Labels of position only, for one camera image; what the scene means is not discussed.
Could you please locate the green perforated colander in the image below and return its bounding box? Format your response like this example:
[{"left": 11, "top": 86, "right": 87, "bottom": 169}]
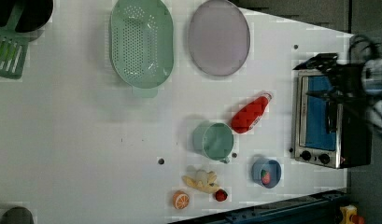
[{"left": 110, "top": 0, "right": 174, "bottom": 98}]

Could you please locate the blue cup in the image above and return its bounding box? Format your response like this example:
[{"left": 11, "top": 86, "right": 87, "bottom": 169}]
[{"left": 251, "top": 157, "right": 281, "bottom": 189}]

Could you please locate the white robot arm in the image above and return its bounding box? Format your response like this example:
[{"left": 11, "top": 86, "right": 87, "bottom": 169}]
[{"left": 294, "top": 53, "right": 382, "bottom": 134}]

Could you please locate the green dish rack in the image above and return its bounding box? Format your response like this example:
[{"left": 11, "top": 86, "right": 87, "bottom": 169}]
[{"left": 0, "top": 0, "right": 29, "bottom": 79}]

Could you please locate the toy orange slice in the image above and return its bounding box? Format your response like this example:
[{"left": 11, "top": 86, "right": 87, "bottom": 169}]
[{"left": 173, "top": 190, "right": 190, "bottom": 210}]

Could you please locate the grey object bottom left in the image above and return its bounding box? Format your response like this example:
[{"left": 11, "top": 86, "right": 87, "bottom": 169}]
[{"left": 0, "top": 207, "right": 35, "bottom": 224}]

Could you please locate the black round container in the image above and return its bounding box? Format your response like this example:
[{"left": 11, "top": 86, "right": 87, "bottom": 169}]
[{"left": 0, "top": 0, "right": 53, "bottom": 33}]

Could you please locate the yellow plush toy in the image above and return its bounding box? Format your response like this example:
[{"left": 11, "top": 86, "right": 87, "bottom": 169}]
[{"left": 182, "top": 170, "right": 220, "bottom": 194}]

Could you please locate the red felt ketchup bottle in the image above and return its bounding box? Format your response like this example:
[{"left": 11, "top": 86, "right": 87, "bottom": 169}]
[{"left": 231, "top": 92, "right": 273, "bottom": 133}]

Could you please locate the round lilac plate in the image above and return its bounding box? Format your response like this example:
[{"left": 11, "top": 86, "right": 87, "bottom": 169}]
[{"left": 188, "top": 0, "right": 250, "bottom": 77}]

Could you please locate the silver black toaster oven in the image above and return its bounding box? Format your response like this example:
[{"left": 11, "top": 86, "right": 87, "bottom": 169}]
[{"left": 293, "top": 70, "right": 372, "bottom": 169}]

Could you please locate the toy strawberry in cup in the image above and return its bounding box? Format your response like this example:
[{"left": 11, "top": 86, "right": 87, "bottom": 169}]
[{"left": 261, "top": 170, "right": 271, "bottom": 185}]

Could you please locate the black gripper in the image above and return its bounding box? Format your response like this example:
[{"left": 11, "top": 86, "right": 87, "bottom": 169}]
[{"left": 294, "top": 53, "right": 365, "bottom": 102}]

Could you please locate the yellow red emergency button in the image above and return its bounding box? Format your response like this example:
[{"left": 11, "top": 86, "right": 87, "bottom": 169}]
[{"left": 340, "top": 205, "right": 365, "bottom": 224}]

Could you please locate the toy strawberry on table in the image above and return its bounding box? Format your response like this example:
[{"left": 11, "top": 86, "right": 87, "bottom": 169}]
[{"left": 215, "top": 189, "right": 228, "bottom": 202}]

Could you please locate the green mug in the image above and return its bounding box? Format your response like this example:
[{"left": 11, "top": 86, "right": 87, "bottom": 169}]
[{"left": 192, "top": 121, "right": 234, "bottom": 163}]

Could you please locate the blue metal frame rail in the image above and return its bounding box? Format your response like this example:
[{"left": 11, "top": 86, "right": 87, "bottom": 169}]
[{"left": 170, "top": 190, "right": 349, "bottom": 224}]

